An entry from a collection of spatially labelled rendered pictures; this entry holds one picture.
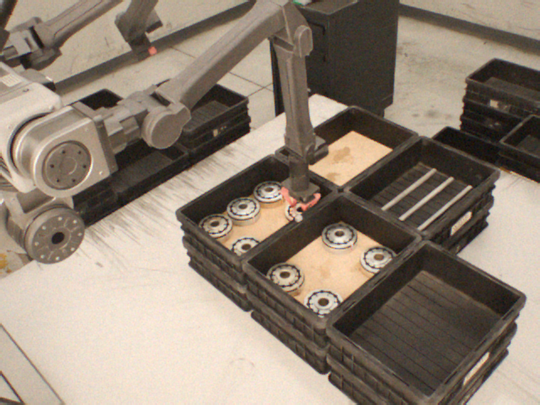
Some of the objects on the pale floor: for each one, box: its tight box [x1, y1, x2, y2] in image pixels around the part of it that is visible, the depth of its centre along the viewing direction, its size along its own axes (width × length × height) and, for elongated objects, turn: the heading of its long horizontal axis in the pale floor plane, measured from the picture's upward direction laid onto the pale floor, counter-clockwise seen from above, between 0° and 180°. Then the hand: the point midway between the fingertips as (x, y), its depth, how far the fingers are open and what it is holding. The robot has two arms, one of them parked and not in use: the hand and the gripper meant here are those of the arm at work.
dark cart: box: [269, 0, 400, 118], centre depth 338 cm, size 60×45×90 cm
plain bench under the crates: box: [0, 94, 540, 405], centre depth 198 cm, size 160×160×70 cm
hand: (300, 208), depth 175 cm, fingers open, 6 cm apart
